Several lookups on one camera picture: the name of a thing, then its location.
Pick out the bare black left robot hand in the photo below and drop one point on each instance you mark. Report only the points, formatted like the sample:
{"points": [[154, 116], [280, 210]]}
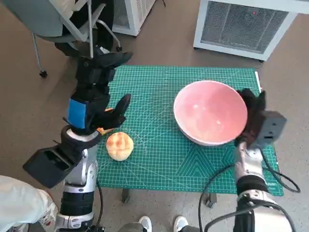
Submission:
{"points": [[94, 72]]}

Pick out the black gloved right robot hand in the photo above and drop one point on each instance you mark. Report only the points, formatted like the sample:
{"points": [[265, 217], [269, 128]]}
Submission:
{"points": [[253, 108]]}

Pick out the pink bowl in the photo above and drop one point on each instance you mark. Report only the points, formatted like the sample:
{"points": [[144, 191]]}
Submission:
{"points": [[207, 113]]}

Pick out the orange toy bread loaf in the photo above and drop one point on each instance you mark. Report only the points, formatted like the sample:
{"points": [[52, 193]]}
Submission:
{"points": [[105, 131]]}

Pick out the round toy bread bun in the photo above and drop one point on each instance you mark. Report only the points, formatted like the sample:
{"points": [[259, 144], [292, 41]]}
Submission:
{"points": [[119, 146]]}

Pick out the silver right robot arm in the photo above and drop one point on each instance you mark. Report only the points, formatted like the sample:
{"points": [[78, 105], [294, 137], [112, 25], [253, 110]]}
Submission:
{"points": [[251, 164]]}

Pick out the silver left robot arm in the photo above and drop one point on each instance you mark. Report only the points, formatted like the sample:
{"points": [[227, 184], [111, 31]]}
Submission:
{"points": [[82, 166]]}

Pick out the thin silver metal pole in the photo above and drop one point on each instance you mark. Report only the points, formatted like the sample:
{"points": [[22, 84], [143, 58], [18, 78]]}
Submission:
{"points": [[90, 31]]}

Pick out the green cutting mat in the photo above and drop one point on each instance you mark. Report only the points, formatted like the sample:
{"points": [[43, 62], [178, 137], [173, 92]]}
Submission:
{"points": [[149, 96]]}

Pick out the small white mesh cabinet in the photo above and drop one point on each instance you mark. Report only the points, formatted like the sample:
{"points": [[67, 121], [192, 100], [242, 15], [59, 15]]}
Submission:
{"points": [[134, 17]]}

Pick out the grey office chair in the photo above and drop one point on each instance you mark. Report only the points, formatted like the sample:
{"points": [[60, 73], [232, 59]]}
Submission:
{"points": [[36, 19]]}

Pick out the large white mesh cabinet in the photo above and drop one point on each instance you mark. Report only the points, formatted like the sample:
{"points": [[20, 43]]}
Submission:
{"points": [[241, 24]]}

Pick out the grey table leg caster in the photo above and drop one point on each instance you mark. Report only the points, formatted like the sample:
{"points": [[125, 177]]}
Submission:
{"points": [[126, 195], [210, 200]]}

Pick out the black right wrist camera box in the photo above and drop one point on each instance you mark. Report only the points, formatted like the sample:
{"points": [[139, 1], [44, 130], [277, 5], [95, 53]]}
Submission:
{"points": [[272, 125]]}

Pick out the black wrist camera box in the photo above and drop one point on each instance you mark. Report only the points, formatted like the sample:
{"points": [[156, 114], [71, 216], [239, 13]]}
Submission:
{"points": [[272, 125], [48, 166]]}

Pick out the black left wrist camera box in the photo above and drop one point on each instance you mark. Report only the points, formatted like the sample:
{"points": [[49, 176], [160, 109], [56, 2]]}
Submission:
{"points": [[48, 166]]}

